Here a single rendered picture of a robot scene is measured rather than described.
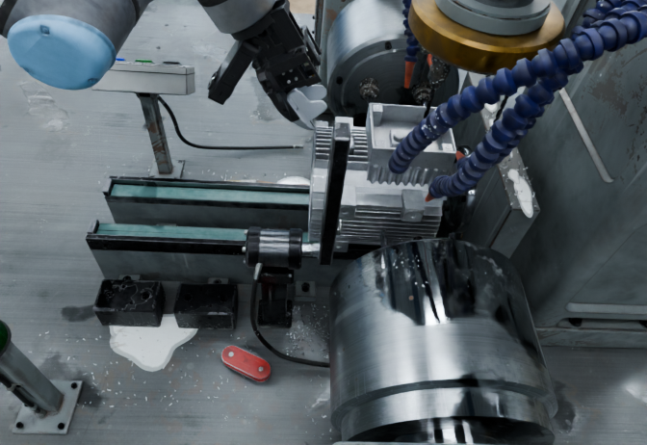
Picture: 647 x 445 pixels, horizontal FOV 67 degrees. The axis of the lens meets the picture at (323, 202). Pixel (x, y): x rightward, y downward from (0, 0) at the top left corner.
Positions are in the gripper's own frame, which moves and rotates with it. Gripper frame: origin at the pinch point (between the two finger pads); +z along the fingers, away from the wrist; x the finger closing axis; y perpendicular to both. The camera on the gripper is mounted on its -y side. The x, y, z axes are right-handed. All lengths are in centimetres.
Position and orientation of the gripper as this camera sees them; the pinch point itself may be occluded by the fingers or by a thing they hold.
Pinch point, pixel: (304, 124)
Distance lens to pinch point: 80.4
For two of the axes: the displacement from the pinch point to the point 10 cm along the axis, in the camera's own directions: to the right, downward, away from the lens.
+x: 0.0, -7.7, 6.4
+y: 9.0, -2.8, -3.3
